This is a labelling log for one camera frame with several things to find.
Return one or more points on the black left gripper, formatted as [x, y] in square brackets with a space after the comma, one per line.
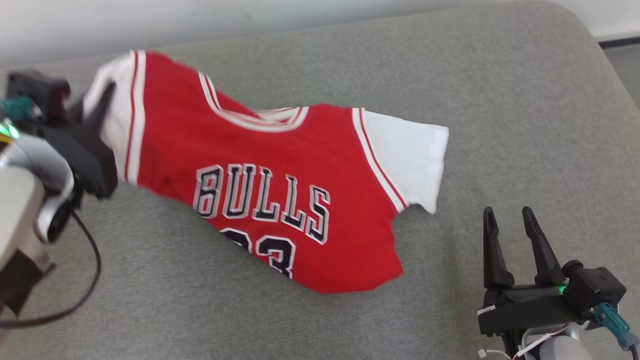
[95, 165]

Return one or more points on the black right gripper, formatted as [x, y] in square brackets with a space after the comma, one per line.
[525, 310]

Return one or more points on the red Bulls jersey white sleeves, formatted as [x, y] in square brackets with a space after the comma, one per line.
[250, 150]

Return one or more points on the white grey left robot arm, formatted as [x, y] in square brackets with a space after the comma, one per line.
[20, 210]

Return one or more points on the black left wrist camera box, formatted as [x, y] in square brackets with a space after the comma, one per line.
[40, 95]

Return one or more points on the dark wall baseboard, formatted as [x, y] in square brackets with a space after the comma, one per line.
[620, 42]

